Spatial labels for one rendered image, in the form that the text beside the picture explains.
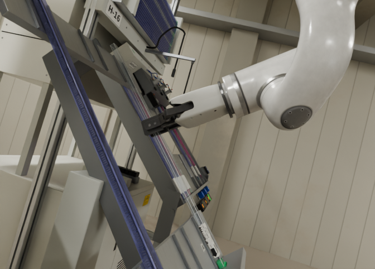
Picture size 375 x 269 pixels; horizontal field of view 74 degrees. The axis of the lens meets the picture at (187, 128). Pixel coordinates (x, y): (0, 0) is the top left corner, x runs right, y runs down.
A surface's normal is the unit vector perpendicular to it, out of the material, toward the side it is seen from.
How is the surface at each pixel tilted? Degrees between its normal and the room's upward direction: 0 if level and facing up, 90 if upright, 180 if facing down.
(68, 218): 90
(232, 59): 90
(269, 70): 63
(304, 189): 90
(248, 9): 90
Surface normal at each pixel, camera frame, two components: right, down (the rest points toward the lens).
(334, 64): 0.22, 0.22
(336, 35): 0.24, -0.04
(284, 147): -0.09, -0.08
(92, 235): 0.93, 0.24
